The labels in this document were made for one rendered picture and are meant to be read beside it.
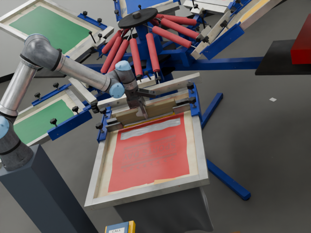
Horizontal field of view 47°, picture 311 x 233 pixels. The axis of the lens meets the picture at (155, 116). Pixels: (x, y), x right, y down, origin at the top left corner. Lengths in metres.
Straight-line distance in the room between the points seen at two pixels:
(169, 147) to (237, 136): 1.53
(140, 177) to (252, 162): 1.46
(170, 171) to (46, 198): 0.63
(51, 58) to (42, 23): 1.82
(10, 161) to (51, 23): 1.89
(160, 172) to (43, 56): 0.75
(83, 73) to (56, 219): 0.78
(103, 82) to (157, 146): 0.44
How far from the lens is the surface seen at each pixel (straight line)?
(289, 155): 3.02
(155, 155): 1.82
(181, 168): 1.69
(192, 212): 1.86
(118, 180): 1.78
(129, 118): 2.05
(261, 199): 2.73
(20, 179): 1.83
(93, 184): 1.79
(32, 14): 3.57
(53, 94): 2.89
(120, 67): 1.87
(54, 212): 1.95
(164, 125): 2.00
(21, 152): 1.80
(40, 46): 1.66
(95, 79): 1.71
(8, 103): 1.84
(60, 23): 3.45
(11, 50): 6.90
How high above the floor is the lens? 2.06
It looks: 32 degrees down
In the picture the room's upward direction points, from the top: 22 degrees counter-clockwise
